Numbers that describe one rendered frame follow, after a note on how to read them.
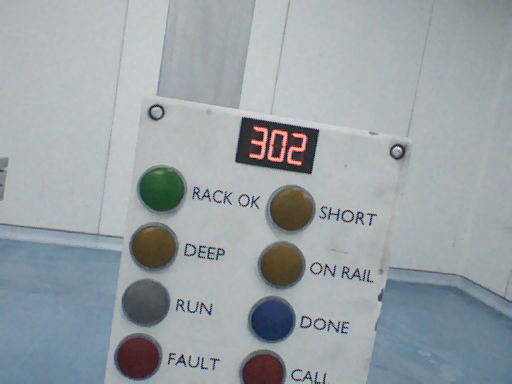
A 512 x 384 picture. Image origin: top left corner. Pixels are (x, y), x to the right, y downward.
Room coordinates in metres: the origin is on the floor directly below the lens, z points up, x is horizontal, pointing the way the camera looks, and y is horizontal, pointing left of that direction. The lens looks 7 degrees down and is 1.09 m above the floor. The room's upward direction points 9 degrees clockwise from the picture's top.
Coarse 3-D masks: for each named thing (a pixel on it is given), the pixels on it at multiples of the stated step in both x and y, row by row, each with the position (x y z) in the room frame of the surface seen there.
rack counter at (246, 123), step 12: (252, 120) 0.33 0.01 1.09; (264, 120) 0.33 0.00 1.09; (240, 132) 0.33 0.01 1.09; (300, 132) 0.33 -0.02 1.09; (312, 132) 0.33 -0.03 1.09; (240, 144) 0.33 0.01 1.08; (312, 144) 0.33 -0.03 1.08; (240, 156) 0.33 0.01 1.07; (312, 156) 0.33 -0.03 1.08; (288, 168) 0.33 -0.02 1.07; (300, 168) 0.33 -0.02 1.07; (312, 168) 0.33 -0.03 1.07
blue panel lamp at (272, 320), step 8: (264, 304) 0.32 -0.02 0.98; (272, 304) 0.32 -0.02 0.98; (280, 304) 0.32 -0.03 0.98; (256, 312) 0.32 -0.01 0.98; (264, 312) 0.32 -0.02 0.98; (272, 312) 0.32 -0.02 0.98; (280, 312) 0.32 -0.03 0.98; (288, 312) 0.32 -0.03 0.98; (256, 320) 0.32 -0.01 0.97; (264, 320) 0.32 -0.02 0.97; (272, 320) 0.32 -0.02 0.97; (280, 320) 0.32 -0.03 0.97; (288, 320) 0.32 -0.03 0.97; (256, 328) 0.32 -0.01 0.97; (264, 328) 0.32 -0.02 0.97; (272, 328) 0.32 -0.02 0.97; (280, 328) 0.32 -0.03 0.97; (288, 328) 0.32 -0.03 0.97; (264, 336) 0.32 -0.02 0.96; (272, 336) 0.32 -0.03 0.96; (280, 336) 0.32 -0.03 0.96
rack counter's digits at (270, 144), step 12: (252, 132) 0.33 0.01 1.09; (264, 132) 0.33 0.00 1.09; (276, 132) 0.33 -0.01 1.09; (288, 132) 0.33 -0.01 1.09; (252, 144) 0.33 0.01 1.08; (264, 144) 0.33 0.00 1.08; (276, 144) 0.33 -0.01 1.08; (288, 144) 0.33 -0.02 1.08; (300, 144) 0.33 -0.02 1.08; (252, 156) 0.33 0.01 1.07; (264, 156) 0.33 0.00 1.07; (276, 156) 0.33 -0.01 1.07; (288, 156) 0.33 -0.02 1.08; (300, 156) 0.33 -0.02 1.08
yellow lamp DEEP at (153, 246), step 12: (144, 228) 0.32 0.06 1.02; (156, 228) 0.32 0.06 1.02; (132, 240) 0.32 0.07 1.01; (144, 240) 0.32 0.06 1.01; (156, 240) 0.32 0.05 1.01; (168, 240) 0.32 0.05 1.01; (132, 252) 0.32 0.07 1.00; (144, 252) 0.32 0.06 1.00; (156, 252) 0.32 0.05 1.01; (168, 252) 0.32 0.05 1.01; (144, 264) 0.32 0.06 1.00; (156, 264) 0.32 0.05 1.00
